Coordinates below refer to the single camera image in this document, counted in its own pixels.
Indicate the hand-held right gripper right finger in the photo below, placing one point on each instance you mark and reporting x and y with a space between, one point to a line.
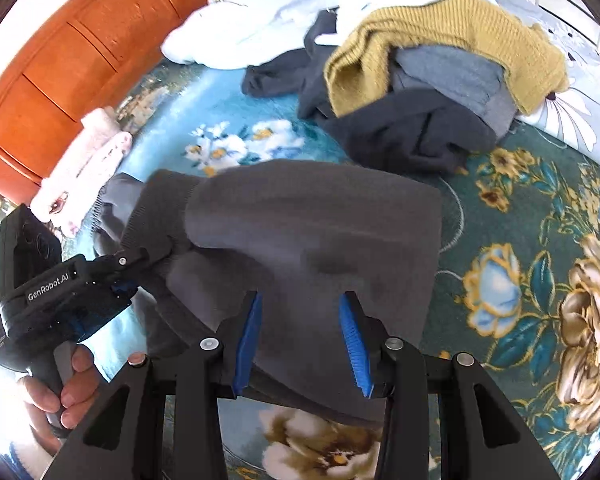
355 340

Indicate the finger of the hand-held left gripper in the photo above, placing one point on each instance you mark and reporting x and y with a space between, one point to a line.
124 290
120 260

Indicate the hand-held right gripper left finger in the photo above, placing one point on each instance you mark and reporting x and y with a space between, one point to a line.
247 340

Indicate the dark grey hoodie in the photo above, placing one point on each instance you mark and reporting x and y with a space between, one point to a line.
305 225

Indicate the person's left hand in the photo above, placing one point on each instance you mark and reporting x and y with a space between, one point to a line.
80 385

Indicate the pink satin folded garment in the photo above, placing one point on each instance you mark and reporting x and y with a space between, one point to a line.
65 210

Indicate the fuzzy pale pink sweater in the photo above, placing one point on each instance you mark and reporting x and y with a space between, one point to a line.
95 150

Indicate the teal floral blanket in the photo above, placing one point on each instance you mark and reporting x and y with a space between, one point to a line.
505 240

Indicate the charcoal sweatshirt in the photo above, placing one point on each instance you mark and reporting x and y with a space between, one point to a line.
405 135

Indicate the wooden headboard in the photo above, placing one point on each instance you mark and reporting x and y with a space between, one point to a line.
80 50

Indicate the blue-grey garment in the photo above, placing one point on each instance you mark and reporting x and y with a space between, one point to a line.
450 77

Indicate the light blue floral duvet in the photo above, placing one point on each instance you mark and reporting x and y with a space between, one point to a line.
260 15

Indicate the mustard knit sweater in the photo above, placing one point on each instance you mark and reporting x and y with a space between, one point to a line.
455 30

